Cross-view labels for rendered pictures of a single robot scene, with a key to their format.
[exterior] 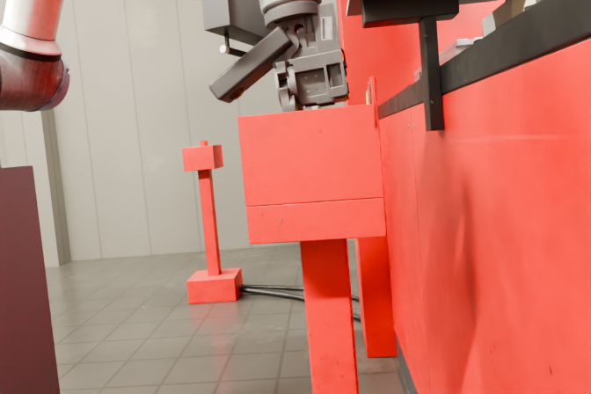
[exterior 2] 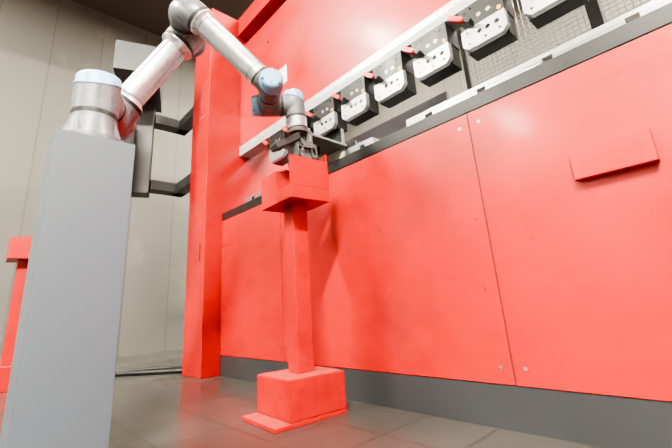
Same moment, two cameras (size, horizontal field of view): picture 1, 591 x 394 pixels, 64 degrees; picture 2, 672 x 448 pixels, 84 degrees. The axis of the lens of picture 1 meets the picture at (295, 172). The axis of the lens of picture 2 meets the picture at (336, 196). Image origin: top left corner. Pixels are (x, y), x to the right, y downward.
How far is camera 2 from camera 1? 100 cm
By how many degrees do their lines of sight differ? 51
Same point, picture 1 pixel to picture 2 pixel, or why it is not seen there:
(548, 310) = (378, 214)
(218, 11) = not seen: hidden behind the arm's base
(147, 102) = not seen: outside the picture
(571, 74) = (384, 155)
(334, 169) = (316, 178)
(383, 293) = (215, 330)
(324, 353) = (299, 252)
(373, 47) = (222, 182)
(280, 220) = (300, 190)
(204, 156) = not seen: hidden behind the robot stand
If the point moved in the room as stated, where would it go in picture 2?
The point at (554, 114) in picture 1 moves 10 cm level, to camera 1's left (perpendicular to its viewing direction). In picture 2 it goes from (379, 165) to (361, 159)
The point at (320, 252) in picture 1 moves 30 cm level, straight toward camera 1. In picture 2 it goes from (299, 213) to (363, 191)
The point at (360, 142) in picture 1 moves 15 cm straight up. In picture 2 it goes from (323, 171) to (320, 133)
